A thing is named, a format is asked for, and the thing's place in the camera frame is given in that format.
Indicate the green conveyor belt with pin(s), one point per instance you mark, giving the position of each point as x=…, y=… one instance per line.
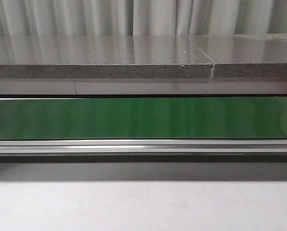
x=183, y=117

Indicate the grey speckled stone slab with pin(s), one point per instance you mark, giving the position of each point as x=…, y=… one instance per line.
x=102, y=57

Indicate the white pleated curtain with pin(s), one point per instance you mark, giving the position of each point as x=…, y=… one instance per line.
x=142, y=17

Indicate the grey stone slab right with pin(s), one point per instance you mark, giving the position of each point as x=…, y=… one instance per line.
x=242, y=56

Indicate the aluminium conveyor side rail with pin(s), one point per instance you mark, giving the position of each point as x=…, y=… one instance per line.
x=142, y=147

